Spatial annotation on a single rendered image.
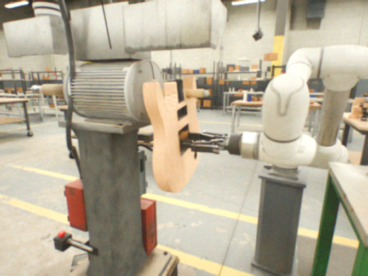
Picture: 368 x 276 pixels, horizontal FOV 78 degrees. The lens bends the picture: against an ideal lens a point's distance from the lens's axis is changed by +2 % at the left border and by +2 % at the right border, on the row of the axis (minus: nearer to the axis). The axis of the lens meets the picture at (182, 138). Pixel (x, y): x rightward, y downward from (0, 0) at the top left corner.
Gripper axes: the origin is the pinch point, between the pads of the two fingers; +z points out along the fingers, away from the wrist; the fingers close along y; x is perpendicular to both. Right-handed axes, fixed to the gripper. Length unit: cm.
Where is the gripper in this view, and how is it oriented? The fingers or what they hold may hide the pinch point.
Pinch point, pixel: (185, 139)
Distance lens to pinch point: 83.5
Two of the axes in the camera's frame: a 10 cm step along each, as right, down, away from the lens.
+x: -0.7, -9.3, -3.7
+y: 3.9, -3.6, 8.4
